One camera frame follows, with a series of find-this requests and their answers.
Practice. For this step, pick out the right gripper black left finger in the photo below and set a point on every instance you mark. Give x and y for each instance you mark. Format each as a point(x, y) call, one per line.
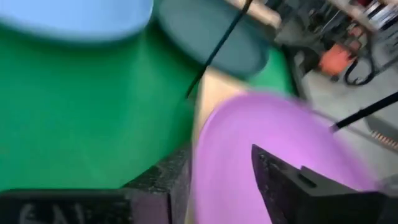
point(93, 207)

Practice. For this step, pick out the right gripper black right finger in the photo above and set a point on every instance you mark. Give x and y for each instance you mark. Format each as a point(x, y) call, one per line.
point(311, 202)

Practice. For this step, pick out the purple plate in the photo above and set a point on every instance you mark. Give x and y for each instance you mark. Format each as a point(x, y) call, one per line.
point(236, 149)

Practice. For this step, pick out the light blue plate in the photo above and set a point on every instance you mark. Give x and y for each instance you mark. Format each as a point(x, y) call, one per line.
point(74, 15)

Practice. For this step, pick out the orange shop vacuum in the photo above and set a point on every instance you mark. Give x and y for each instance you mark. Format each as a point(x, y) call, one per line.
point(335, 60)

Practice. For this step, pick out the dark teal plate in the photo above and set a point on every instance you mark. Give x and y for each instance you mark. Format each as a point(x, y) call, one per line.
point(199, 34)

